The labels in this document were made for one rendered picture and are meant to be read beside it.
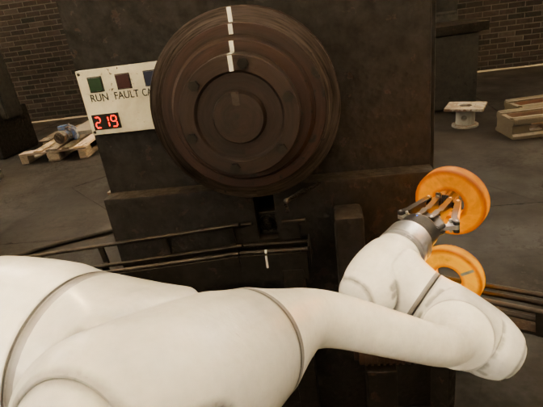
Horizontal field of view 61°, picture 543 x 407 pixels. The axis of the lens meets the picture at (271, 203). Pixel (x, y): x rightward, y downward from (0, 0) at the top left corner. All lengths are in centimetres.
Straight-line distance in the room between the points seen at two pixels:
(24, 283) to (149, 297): 9
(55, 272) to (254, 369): 16
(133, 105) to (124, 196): 28
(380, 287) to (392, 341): 20
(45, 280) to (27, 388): 10
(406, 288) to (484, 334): 13
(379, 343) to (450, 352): 12
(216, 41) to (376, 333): 78
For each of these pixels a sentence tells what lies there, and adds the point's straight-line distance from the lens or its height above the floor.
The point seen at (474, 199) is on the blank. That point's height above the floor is 92.
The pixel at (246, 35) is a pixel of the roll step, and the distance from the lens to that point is 111.
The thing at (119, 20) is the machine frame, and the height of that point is 135.
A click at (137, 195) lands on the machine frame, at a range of 144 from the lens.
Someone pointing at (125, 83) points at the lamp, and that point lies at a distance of 136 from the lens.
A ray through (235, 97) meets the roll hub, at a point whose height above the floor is 116.
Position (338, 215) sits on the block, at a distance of 126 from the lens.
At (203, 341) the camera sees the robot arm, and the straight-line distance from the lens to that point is 28.
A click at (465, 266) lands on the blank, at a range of 114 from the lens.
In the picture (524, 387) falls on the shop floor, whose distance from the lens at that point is 197.
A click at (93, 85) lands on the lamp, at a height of 120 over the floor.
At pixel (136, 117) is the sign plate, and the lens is 138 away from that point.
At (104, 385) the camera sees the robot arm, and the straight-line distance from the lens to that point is 25.
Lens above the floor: 135
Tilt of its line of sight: 24 degrees down
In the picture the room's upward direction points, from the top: 8 degrees counter-clockwise
